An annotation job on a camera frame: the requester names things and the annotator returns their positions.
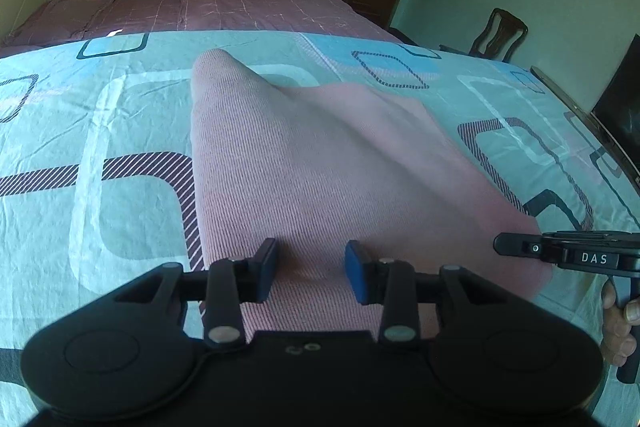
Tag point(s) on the dark flat screen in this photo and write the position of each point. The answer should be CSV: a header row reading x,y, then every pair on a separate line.
x,y
620,97

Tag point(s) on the pink knit garment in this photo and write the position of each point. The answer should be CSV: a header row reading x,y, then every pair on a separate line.
x,y
310,157

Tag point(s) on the person's right hand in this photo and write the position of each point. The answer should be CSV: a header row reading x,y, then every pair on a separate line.
x,y
612,327

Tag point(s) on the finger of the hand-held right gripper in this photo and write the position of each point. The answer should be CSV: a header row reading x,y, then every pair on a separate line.
x,y
520,247

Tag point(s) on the brown wooden chair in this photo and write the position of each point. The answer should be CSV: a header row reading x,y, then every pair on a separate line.
x,y
497,34

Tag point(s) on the wooden bed footboard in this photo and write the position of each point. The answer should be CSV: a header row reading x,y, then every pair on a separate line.
x,y
580,112

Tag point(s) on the pink checked bed cover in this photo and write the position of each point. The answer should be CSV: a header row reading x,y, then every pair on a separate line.
x,y
200,12

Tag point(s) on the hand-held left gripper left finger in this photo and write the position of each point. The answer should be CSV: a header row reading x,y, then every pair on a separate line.
x,y
269,267

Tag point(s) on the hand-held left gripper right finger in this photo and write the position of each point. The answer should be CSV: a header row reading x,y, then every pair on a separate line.
x,y
356,272

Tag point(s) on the light blue patterned bed sheet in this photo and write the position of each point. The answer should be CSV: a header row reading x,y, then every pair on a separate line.
x,y
90,147

